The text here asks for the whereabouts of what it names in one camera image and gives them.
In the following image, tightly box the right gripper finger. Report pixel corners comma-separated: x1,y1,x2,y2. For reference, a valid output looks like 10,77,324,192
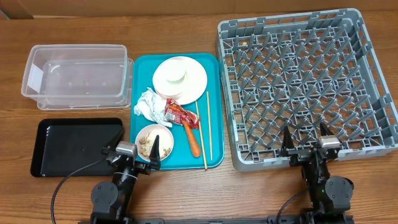
281,126,294,151
320,122,333,136

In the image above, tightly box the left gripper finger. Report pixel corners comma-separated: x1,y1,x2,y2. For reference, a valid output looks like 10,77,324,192
149,135,161,170
104,127,125,149

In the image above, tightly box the red snack wrapper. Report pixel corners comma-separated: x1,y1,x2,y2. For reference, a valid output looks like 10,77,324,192
164,98,200,129

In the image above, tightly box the white tissue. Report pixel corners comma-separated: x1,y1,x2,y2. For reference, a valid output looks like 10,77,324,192
133,87,172,128

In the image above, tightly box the white paper cup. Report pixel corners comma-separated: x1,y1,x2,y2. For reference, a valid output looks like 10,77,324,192
165,67,186,84

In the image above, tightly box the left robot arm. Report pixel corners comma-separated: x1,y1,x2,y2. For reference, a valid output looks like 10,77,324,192
90,129,160,223

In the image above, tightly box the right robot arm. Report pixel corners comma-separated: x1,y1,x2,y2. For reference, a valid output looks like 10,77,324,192
275,123,354,224

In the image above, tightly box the food scraps and rice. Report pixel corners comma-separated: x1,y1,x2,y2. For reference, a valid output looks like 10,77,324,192
139,131,172,159

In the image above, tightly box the orange carrot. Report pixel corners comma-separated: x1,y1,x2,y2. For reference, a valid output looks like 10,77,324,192
183,121,201,158

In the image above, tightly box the black plastic tray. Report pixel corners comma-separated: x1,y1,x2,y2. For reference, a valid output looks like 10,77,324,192
30,118,123,177

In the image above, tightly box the left wooden chopstick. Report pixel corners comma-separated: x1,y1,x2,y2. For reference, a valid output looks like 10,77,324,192
195,100,208,170

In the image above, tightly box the grey dish rack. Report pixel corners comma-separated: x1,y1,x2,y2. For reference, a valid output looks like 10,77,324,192
216,8,397,172

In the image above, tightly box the teal plastic tray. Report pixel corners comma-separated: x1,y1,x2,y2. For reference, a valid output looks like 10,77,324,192
131,53,224,170

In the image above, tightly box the white upturned bowl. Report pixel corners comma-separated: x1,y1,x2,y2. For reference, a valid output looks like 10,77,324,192
152,59,187,96

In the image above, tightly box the clear plastic bin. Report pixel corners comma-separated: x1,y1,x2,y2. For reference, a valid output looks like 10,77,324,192
21,44,133,110

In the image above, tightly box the large pink plate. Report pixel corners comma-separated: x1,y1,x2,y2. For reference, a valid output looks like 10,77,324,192
155,56,208,105

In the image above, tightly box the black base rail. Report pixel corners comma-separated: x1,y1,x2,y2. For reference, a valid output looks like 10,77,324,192
78,215,355,224

